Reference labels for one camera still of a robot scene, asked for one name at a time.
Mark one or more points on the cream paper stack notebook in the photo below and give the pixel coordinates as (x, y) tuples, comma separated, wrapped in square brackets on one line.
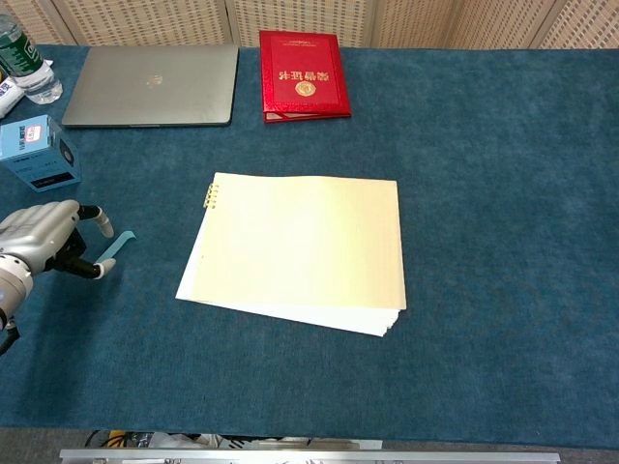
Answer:
[(300, 251)]

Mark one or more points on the clear plastic water bottle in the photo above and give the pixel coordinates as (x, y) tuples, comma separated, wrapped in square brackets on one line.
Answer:
[(26, 63)]

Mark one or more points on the red certificate folder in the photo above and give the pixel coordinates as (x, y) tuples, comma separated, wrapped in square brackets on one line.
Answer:
[(300, 58)]

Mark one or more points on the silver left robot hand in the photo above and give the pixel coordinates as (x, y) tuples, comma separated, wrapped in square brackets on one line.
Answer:
[(38, 232)]

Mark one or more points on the teal fabric table mat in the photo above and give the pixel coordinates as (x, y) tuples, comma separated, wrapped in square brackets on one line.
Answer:
[(483, 241)]

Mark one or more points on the grey closed laptop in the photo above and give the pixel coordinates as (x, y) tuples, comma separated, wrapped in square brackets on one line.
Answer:
[(155, 96)]

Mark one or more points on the aluminium profile rail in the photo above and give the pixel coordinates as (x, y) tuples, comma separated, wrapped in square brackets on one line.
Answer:
[(309, 456)]

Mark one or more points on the white packet blue print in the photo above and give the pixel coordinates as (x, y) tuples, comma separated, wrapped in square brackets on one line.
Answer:
[(6, 99)]

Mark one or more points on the beige woven folding screen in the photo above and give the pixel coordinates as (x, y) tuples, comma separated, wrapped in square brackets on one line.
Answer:
[(309, 19)]

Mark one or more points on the light blue cardboard box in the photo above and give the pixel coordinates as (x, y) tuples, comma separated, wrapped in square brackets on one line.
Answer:
[(29, 150)]

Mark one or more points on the small light blue strip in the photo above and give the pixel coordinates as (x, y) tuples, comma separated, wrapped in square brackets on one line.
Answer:
[(121, 241)]

